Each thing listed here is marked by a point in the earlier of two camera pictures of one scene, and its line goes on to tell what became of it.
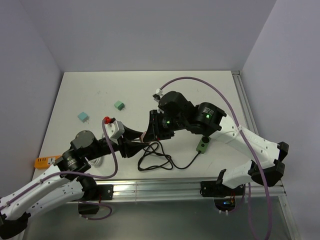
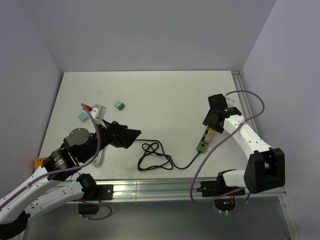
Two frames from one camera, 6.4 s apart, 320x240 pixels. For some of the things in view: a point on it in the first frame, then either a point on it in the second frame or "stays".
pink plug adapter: x=142 y=136 to x=208 y=138
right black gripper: x=154 y=132 to x=208 y=121
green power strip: x=203 y=144 stays
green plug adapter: x=119 y=105 stays
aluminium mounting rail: x=161 y=190 stays
